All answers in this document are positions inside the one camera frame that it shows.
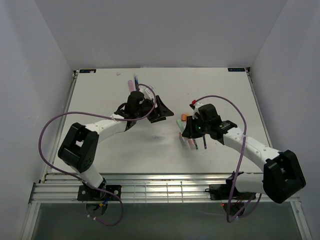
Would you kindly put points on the blue ink pen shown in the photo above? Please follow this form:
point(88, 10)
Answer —
point(136, 82)

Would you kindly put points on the yellow orange highlighter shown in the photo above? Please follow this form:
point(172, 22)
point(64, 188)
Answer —
point(192, 144)

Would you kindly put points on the green highlighter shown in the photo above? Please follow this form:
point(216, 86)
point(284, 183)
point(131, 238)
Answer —
point(180, 125)

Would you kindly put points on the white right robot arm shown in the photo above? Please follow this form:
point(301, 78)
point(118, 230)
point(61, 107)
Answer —
point(281, 175)

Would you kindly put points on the pink highlighter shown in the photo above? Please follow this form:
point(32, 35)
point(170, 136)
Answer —
point(131, 85)

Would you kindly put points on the orange highlighter cap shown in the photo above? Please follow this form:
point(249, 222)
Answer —
point(184, 117)

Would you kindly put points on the purple ink pen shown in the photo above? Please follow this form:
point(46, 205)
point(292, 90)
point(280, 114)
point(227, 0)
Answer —
point(204, 142)

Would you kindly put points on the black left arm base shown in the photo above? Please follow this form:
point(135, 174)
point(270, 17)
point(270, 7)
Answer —
point(86, 193)

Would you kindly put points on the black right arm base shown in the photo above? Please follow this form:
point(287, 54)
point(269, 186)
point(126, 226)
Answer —
point(222, 191)

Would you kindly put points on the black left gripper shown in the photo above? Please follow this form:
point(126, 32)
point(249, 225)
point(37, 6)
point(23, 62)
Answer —
point(160, 112)

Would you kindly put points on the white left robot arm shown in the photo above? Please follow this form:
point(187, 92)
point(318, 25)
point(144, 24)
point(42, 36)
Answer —
point(79, 146)

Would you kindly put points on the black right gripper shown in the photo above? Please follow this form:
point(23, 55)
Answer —
point(189, 131)

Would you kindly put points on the aluminium frame rail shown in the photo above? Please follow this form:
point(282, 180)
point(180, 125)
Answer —
point(135, 188)

